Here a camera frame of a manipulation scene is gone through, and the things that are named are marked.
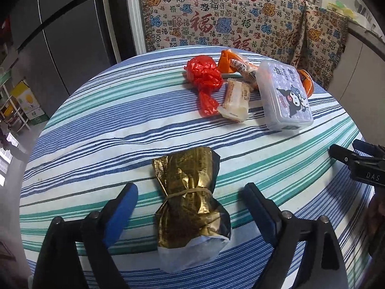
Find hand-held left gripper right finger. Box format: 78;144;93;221
243;182;349;289

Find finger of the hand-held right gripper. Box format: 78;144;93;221
328;144;362;169
353;139;385;157

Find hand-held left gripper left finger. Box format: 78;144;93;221
32;183;139;289

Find gold foil snack bag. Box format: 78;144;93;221
152;146;232;273

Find white kitchen cabinet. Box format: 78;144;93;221
328;21;385;145

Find clear plastic lidded box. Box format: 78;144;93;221
256;59;314;132

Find narrow printed blanket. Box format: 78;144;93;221
293;1;349;90

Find cream snack packet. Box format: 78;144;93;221
217;78;252;123

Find yellow green plastic containers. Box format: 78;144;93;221
328;1;357;19

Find yellow cardboard box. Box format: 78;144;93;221
9;80;45;120

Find orange snack wrapper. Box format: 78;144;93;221
217;49;261;90

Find red plastic bag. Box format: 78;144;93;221
184;56;225;117

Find white storage rack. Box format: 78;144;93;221
0;72;31;133

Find dark grey refrigerator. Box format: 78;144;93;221
9;0;133;97

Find large printed blanket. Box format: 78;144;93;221
138;0;307;59

